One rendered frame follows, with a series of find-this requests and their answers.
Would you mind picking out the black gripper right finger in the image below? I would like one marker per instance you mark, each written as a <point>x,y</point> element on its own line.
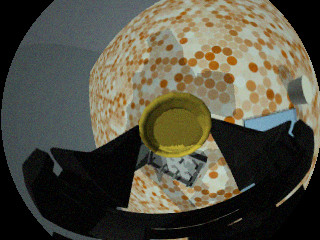
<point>245,149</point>

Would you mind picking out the yellow plate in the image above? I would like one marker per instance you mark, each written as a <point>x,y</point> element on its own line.
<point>175,124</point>

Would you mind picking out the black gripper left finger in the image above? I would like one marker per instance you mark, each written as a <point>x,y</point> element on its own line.
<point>110,167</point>

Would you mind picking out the grey dish rack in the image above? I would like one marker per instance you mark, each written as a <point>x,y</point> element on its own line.
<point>185,169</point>

